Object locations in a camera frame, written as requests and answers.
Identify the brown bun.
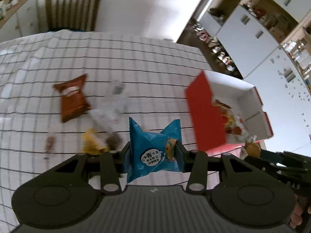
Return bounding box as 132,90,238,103
239,135,261,160

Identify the blue snack packet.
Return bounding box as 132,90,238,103
127,117,182,183

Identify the white plastic snack bag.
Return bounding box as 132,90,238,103
89,80,128,134

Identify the orange yellow chips bag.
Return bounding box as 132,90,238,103
213,99,249,140

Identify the right hand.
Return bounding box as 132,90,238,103
288,195,310,229

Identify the yellow snack packet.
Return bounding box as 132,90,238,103
82,129,110,155

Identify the red white cardboard box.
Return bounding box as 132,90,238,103
185,70,273,153

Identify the brown snack packet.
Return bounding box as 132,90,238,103
53,74,91,123

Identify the white grid tablecloth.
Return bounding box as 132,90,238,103
1,30,210,232

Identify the row of shoes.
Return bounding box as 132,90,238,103
191,22,237,76

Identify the brown wooden chair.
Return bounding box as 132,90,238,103
45,0,101,32

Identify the wooden sideboard with clutter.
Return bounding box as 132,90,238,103
1,0,39,42

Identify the white cabinet wall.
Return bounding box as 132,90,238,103
199,0,310,155

